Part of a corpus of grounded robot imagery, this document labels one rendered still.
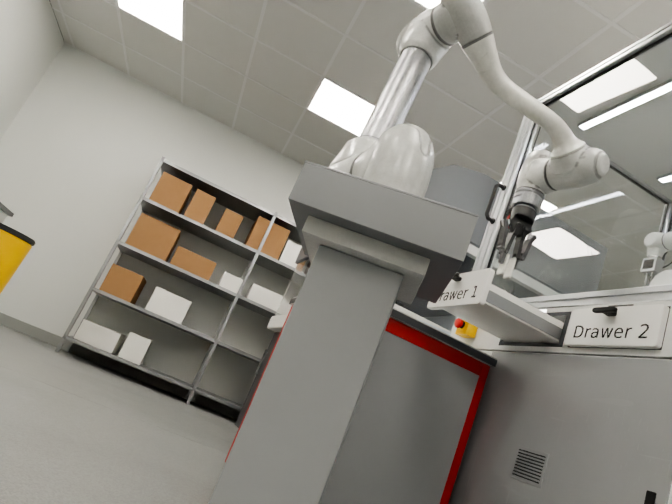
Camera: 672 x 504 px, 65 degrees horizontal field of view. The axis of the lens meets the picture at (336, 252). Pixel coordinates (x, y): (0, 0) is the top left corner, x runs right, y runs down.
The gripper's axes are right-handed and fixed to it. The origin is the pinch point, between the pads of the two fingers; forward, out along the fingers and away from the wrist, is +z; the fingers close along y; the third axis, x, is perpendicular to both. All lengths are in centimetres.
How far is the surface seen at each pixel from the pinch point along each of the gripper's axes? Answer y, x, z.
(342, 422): 45, 31, 61
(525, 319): -6.4, 7.6, 15.0
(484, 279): 10.7, 8.1, 10.5
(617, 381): -19.8, 30.8, 26.4
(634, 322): -17.9, 33.4, 11.3
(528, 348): -19.7, -4.6, 18.5
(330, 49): 60, -211, -180
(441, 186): -7, -85, -59
